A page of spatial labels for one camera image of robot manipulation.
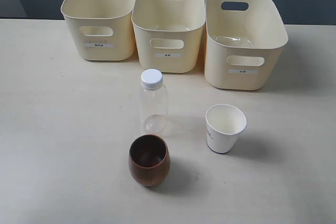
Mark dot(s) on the white paper cup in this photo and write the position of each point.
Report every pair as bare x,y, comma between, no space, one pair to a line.
224,124

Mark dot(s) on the left cream plastic bin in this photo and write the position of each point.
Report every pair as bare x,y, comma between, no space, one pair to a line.
102,30

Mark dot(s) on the middle cream plastic bin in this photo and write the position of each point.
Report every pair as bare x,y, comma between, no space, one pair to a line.
168,33

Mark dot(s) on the brown wooden cup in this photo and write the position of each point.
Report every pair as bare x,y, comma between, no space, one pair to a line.
149,160

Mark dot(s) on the cream plastic bin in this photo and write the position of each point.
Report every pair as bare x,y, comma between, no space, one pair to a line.
244,39
102,30
168,33

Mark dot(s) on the clear plastic bottle white cap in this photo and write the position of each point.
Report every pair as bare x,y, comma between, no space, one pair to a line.
153,102

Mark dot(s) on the right cream plastic bin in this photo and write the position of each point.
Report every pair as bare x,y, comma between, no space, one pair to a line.
244,39

